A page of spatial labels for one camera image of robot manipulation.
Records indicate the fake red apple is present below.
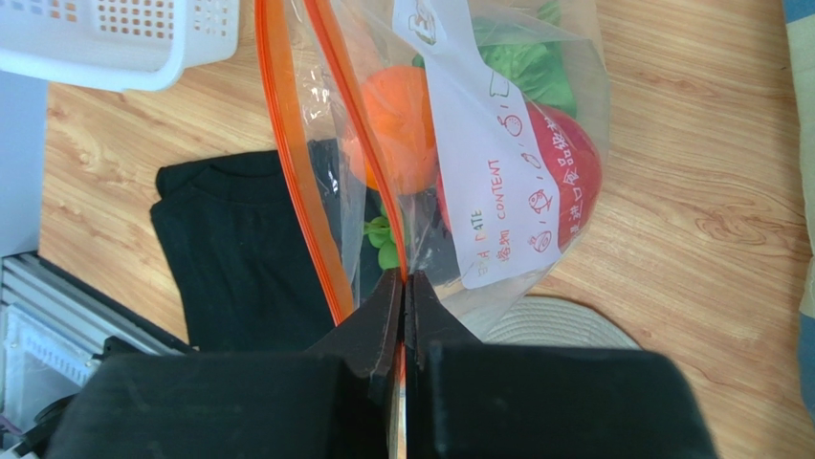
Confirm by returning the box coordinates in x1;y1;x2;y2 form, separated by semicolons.
437;102;603;261

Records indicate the blue beige checked pillow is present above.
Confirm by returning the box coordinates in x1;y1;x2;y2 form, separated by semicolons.
782;0;814;417

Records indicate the clear orange zip top bag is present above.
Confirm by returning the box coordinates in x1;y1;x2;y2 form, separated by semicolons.
253;1;610;337

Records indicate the fake green lettuce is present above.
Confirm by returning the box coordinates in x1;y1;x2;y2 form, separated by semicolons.
391;1;578;117

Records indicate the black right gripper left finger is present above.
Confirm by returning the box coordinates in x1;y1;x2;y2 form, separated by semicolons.
46;270;404;458

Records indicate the fake orange fruit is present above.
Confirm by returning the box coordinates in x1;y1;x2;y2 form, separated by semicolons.
361;65;439;196

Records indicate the beige bucket hat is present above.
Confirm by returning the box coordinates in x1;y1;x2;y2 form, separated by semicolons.
484;296;641;350

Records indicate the white plastic basket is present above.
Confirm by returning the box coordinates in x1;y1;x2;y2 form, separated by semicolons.
1;0;241;92

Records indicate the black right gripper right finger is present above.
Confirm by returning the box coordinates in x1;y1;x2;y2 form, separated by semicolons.
405;273;716;458

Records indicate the black folded cloth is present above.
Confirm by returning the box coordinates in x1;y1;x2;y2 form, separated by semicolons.
150;150;336;352

